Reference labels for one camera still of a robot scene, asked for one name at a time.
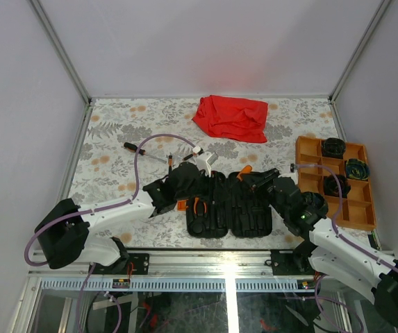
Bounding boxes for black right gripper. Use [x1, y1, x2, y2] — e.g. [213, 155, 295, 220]
[240, 169, 288, 219]

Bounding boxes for orange handled pliers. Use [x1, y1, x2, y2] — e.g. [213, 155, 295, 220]
[192, 197, 208, 219]

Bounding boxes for chrome claw hammer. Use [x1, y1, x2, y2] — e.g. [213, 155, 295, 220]
[210, 171, 225, 204]

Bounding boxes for black plastic tool case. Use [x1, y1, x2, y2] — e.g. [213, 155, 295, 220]
[185, 172, 273, 239]

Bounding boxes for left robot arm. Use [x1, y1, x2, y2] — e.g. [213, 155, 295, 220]
[35, 162, 205, 274]

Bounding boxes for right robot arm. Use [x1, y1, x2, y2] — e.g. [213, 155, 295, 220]
[238, 169, 398, 329]

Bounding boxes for orange case latch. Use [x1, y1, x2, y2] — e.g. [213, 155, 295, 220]
[176, 200, 188, 212]

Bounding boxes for small orange black screwdriver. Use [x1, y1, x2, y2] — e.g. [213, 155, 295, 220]
[183, 153, 194, 161]

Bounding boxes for black orange large screwdriver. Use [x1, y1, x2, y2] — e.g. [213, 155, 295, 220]
[123, 142, 166, 163]

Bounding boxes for red cloth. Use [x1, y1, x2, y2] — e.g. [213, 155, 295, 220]
[192, 95, 268, 144]

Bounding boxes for floral patterned table mat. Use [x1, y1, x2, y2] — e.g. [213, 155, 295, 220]
[54, 97, 373, 250]

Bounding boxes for orange wooden divided tray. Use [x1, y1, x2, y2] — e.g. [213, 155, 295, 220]
[295, 136, 376, 232]

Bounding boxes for orange handled precision screwdriver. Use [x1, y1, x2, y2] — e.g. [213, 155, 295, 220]
[167, 155, 173, 174]

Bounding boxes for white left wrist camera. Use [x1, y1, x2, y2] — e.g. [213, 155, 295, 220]
[192, 146, 218, 176]

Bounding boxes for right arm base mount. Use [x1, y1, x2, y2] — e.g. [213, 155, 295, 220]
[270, 248, 329, 276]

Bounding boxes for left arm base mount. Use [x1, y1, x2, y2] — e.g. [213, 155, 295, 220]
[93, 253, 150, 276]

